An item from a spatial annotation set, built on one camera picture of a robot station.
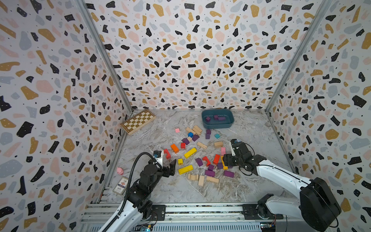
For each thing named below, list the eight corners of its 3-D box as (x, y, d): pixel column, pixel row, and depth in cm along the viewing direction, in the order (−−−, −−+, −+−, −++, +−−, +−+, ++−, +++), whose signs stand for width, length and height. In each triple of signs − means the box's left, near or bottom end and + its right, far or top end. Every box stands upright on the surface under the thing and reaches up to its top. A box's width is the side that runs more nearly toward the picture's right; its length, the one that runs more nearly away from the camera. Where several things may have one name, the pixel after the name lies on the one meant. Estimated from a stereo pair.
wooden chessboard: (120, 126, 113) (119, 123, 110) (147, 111, 124) (146, 108, 121) (128, 136, 107) (127, 133, 104) (156, 118, 119) (155, 115, 116)
